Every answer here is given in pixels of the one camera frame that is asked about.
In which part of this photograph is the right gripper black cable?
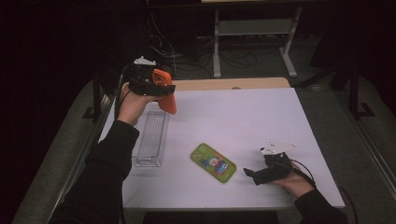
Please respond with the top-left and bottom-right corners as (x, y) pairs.
(289, 158), (360, 224)

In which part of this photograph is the green cartoon phone case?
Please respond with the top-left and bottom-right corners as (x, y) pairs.
(190, 142), (237, 184)

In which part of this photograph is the tangle of floor cables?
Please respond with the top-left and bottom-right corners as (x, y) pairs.
(148, 12), (281, 80)

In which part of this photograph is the person's left hand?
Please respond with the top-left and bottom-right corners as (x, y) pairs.
(116, 82), (163, 127)

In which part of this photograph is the clear plastic tray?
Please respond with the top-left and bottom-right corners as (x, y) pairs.
(131, 101), (171, 168)

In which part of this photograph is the person's right hand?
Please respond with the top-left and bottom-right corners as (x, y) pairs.
(270, 161), (316, 199)

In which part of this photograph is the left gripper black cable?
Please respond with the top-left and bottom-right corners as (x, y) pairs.
(113, 63), (134, 120)

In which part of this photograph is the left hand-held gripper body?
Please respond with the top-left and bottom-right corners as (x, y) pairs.
(122, 55), (158, 97)

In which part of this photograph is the aluminium frame rail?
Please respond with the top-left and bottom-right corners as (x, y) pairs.
(46, 92), (116, 224)
(335, 90), (396, 194)

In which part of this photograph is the orange phone case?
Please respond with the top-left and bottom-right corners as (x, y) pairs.
(151, 68), (177, 116)

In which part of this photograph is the white metal desk frame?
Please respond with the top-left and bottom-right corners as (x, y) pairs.
(212, 7), (304, 78)

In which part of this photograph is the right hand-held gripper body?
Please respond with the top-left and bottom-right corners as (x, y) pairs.
(253, 140), (297, 186)

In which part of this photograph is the black metal stand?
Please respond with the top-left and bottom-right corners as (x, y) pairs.
(348, 62), (376, 120)
(82, 71), (108, 122)

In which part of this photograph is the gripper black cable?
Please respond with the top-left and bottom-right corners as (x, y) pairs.
(113, 63), (134, 120)
(289, 158), (360, 224)

